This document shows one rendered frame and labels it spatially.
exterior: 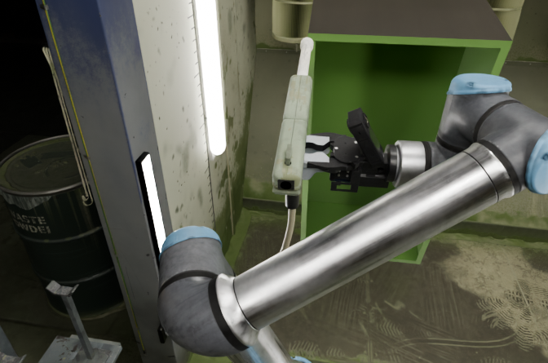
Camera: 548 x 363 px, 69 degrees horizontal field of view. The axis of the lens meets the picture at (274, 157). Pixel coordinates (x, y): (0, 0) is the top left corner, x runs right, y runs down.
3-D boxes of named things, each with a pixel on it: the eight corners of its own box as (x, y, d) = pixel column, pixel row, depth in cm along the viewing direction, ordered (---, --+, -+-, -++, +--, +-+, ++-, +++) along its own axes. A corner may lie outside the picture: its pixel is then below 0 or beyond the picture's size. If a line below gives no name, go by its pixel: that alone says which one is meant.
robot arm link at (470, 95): (538, 90, 60) (512, 159, 67) (488, 65, 70) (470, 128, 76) (483, 94, 58) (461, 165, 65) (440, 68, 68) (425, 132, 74)
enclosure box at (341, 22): (305, 200, 230) (314, -10, 148) (412, 210, 224) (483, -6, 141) (299, 252, 205) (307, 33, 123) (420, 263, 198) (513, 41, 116)
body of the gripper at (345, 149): (326, 191, 77) (390, 196, 76) (330, 159, 71) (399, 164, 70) (327, 164, 83) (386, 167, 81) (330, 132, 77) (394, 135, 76)
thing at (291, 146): (298, 253, 77) (301, 170, 62) (273, 250, 78) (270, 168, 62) (313, 106, 112) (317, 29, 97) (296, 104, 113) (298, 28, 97)
